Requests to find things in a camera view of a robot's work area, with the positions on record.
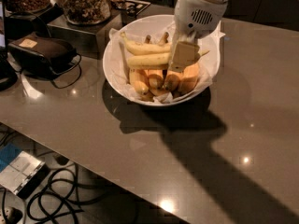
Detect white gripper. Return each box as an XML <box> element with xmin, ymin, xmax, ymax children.
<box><xmin>168</xmin><ymin>0</ymin><xmax>228</xmax><ymax>72</ymax></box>

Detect silver box on floor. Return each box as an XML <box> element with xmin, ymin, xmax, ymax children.
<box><xmin>0</xmin><ymin>147</ymin><xmax>50</xmax><ymax>199</ymax></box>

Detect black monitor base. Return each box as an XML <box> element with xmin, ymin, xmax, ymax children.
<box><xmin>0</xmin><ymin>0</ymin><xmax>18</xmax><ymax>91</ymax></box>

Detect long yellow banana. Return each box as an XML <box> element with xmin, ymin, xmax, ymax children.
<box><xmin>126</xmin><ymin>50</ymin><xmax>208</xmax><ymax>71</ymax></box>
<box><xmin>121</xmin><ymin>32</ymin><xmax>171</xmax><ymax>55</ymax></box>

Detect bunch of small bananas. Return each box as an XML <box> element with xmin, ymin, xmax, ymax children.
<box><xmin>128</xmin><ymin>33</ymin><xmax>200</xmax><ymax>102</ymax></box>

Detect glass jar of granola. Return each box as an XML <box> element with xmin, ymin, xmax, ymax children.
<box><xmin>58</xmin><ymin>0</ymin><xmax>111</xmax><ymax>25</ymax></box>

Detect black floor cables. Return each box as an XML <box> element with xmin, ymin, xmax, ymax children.
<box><xmin>0</xmin><ymin>131</ymin><xmax>138</xmax><ymax>224</ymax></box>

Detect black headset case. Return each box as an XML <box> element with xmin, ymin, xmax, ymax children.
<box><xmin>8</xmin><ymin>33</ymin><xmax>78</xmax><ymax>80</ymax></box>

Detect white bowl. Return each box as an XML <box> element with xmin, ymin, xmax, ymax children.
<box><xmin>102</xmin><ymin>14</ymin><xmax>221</xmax><ymax>107</ymax></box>

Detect black cable on table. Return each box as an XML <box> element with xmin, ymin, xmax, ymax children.
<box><xmin>21</xmin><ymin>53</ymin><xmax>83</xmax><ymax>90</ymax></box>

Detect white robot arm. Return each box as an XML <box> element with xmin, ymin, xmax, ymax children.
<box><xmin>168</xmin><ymin>0</ymin><xmax>229</xmax><ymax>72</ymax></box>

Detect dark metal stand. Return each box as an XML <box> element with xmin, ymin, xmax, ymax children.
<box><xmin>48</xmin><ymin>10</ymin><xmax>122</xmax><ymax>60</ymax></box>

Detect white paper liner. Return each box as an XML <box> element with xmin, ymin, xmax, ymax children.
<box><xmin>107</xmin><ymin>14</ymin><xmax>226</xmax><ymax>104</ymax></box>

